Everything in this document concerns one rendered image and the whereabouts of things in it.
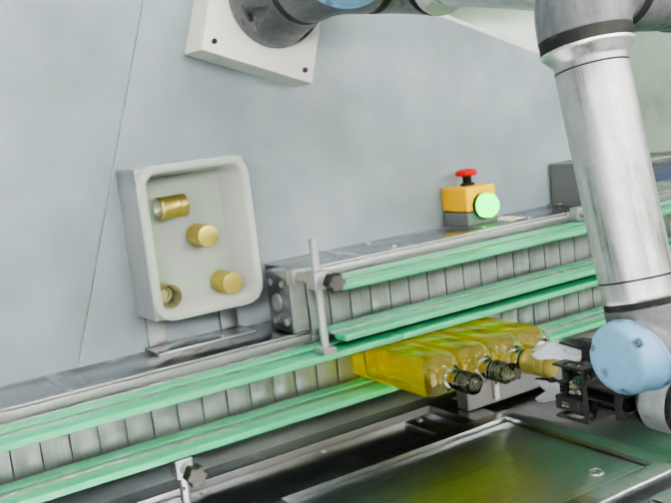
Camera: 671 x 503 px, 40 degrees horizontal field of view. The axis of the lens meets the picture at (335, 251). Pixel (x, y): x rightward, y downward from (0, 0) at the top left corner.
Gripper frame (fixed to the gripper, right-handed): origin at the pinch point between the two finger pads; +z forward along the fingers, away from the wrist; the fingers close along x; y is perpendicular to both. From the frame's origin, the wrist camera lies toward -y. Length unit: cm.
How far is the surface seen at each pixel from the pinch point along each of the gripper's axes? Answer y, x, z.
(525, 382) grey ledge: -21.5, 13.3, 27.6
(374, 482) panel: 23.4, 12.9, 10.6
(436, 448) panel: 9.8, 12.8, 13.9
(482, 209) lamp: -17.9, -18.6, 30.8
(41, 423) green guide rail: 63, -3, 24
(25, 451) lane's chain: 65, 1, 28
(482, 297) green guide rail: -6.5, -6.2, 19.6
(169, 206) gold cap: 38, -27, 35
